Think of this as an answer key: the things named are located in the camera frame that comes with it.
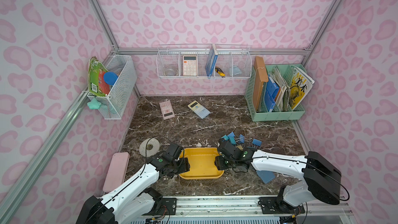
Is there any white wire wall basket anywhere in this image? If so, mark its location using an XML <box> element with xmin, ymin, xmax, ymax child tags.
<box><xmin>156</xmin><ymin>44</ymin><xmax>252</xmax><ymax>79</ymax></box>

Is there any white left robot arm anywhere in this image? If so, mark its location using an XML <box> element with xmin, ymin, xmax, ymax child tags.
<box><xmin>77</xmin><ymin>143</ymin><xmax>190</xmax><ymax>224</ymax></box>

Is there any blue book in basket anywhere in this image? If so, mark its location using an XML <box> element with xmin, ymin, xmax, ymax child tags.
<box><xmin>205</xmin><ymin>44</ymin><xmax>218</xmax><ymax>77</ymax></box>

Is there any yellow plastic storage box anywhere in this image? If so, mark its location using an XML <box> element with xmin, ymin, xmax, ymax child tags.
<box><xmin>179</xmin><ymin>147</ymin><xmax>224</xmax><ymax>180</ymax></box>

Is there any yellow magazine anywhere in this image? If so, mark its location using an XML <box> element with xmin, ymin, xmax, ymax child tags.
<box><xmin>289</xmin><ymin>66</ymin><xmax>315</xmax><ymax>111</ymax></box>

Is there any green plastic file organizer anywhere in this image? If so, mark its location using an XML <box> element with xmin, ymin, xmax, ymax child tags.
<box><xmin>245</xmin><ymin>64</ymin><xmax>305</xmax><ymax>122</ymax></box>

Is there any brown clipboard in organizer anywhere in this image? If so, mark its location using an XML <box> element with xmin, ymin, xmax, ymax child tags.
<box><xmin>252</xmin><ymin>56</ymin><xmax>268</xmax><ymax>112</ymax></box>

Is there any white wire side basket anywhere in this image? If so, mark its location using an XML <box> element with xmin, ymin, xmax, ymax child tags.
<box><xmin>88</xmin><ymin>55</ymin><xmax>137</xmax><ymax>120</ymax></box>

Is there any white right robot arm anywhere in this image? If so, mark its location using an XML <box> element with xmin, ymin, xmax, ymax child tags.
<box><xmin>215</xmin><ymin>138</ymin><xmax>345</xmax><ymax>214</ymax></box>

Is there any green snack package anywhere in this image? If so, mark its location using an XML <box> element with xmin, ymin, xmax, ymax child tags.
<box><xmin>88</xmin><ymin>57</ymin><xmax>110</xmax><ymax>96</ymax></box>

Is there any white tape roll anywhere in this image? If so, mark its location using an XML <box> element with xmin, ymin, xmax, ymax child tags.
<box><xmin>139</xmin><ymin>138</ymin><xmax>160</xmax><ymax>158</ymax></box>

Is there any yellow black toy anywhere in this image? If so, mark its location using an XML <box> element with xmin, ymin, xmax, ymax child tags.
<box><xmin>215</xmin><ymin>67</ymin><xmax>226</xmax><ymax>78</ymax></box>

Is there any metal base rail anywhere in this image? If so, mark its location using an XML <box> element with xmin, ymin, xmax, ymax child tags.
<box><xmin>93</xmin><ymin>194</ymin><xmax>355</xmax><ymax>224</ymax></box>

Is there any blue folder in organizer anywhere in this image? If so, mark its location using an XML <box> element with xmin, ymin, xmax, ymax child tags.
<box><xmin>264</xmin><ymin>76</ymin><xmax>279</xmax><ymax>113</ymax></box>

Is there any pink pencil case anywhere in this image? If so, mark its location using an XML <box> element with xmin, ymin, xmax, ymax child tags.
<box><xmin>103</xmin><ymin>152</ymin><xmax>130</xmax><ymax>193</ymax></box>

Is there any blue round disc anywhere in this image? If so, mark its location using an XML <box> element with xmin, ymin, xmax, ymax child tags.
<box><xmin>103</xmin><ymin>72</ymin><xmax>119</xmax><ymax>86</ymax></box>

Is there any white orange calculator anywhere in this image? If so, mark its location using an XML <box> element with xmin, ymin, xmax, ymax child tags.
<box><xmin>182</xmin><ymin>55</ymin><xmax>198</xmax><ymax>76</ymax></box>

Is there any pink calculator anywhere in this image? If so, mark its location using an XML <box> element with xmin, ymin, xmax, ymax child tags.
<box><xmin>159</xmin><ymin>100</ymin><xmax>175</xmax><ymax>120</ymax></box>

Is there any yellow blue calculator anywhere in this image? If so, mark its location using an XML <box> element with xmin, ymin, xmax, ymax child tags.
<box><xmin>188</xmin><ymin>101</ymin><xmax>210</xmax><ymax>119</ymax></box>

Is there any mint star toy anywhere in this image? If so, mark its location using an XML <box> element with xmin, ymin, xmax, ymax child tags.
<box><xmin>87</xmin><ymin>97</ymin><xmax>102</xmax><ymax>110</ymax></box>

